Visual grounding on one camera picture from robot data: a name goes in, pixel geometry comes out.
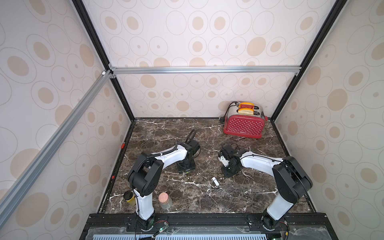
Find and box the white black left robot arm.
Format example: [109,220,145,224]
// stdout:
[127,140,200,230]

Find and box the cork stoppered glass jar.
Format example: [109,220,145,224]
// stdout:
[158,192,173,210]

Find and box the diagonal aluminium frame bar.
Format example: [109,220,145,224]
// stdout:
[1,70,112,228]

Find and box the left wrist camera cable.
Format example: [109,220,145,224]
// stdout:
[184,128,197,145]

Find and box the red polka dot toaster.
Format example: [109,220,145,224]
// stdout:
[220,101,268,139]

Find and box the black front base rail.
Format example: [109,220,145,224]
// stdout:
[80,213,338,240]

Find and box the white usb drive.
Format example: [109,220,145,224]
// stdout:
[212,177,220,187]

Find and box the horizontal aluminium frame bar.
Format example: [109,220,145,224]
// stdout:
[112,66,302,75]

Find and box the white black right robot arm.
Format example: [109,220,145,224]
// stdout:
[218,145,313,230]

